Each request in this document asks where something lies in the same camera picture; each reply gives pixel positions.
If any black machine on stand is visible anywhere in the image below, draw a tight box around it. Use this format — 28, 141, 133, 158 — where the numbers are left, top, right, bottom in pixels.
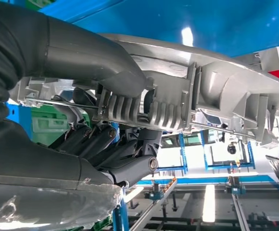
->
219, 123, 241, 156

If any white desk leg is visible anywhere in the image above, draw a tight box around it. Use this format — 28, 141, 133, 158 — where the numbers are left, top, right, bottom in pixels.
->
259, 46, 279, 73

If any blue metal frame rack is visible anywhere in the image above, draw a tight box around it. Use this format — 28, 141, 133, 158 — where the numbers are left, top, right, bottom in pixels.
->
200, 130, 256, 172
155, 133, 188, 176

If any blue metal shelf rack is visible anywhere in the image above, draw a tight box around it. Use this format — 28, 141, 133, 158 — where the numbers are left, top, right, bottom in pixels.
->
0, 0, 279, 231

